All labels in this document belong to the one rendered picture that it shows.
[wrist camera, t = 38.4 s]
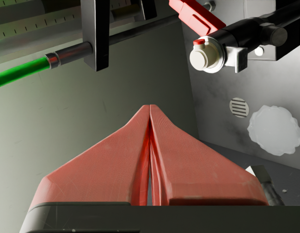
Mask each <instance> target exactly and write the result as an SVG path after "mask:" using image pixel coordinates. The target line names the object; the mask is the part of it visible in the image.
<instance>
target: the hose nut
mask: <svg viewBox="0 0 300 233"><path fill-rule="evenodd" d="M246 171H248V172H249V173H251V174H252V175H254V176H256V177H257V178H258V180H259V182H260V184H262V183H269V184H273V181H272V179H271V177H270V176H269V174H268V172H267V171H266V169H265V167H264V166H263V165H257V166H249V167H248V168H247V169H246ZM273 185H274V184H273Z"/></svg>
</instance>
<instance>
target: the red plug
mask: <svg viewBox="0 0 300 233"><path fill-rule="evenodd" d="M169 5H170V6H171V7H172V8H173V9H174V10H176V11H177V12H178V13H179V18H180V19H181V20H182V21H183V22H185V23H186V24H187V25H188V26H189V27H190V28H191V29H193V30H194V31H195V32H196V33H197V34H199V35H200V36H201V37H203V36H205V35H207V34H210V33H212V32H214V31H217V30H219V29H221V28H224V27H226V24H225V23H223V22H222V21H221V20H220V19H218V18H217V17H216V16H214V15H213V14H212V13H211V12H210V11H208V10H207V9H206V8H204V7H203V6H202V5H201V4H199V3H198V2H197V1H196V0H170V2H169Z"/></svg>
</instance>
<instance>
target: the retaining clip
mask: <svg viewBox="0 0 300 233"><path fill-rule="evenodd" d="M223 47H224V50H225V53H226V60H225V64H224V65H227V66H233V67H235V54H236V53H237V52H238V51H240V50H242V49H244V48H242V47H233V46H224V45H223ZM246 49H247V50H248V48H246Z"/></svg>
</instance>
